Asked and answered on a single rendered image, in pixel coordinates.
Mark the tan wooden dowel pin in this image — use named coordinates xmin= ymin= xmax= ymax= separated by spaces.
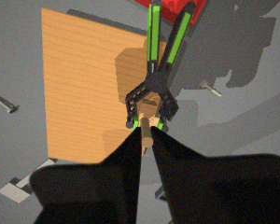
xmin=140 ymin=117 xmax=153 ymax=147

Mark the black and green spring clamp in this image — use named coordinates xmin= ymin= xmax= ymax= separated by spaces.
xmin=125 ymin=0 xmax=196 ymax=133

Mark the red shallow tray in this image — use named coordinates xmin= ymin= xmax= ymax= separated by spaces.
xmin=134 ymin=0 xmax=206 ymax=28

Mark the light wooden board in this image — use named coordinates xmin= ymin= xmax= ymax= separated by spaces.
xmin=41 ymin=7 xmax=147 ymax=163

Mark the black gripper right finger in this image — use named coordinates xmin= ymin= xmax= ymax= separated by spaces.
xmin=150 ymin=126 xmax=280 ymax=224

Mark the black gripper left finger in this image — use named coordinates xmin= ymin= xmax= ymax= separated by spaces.
xmin=29 ymin=127 xmax=142 ymax=224

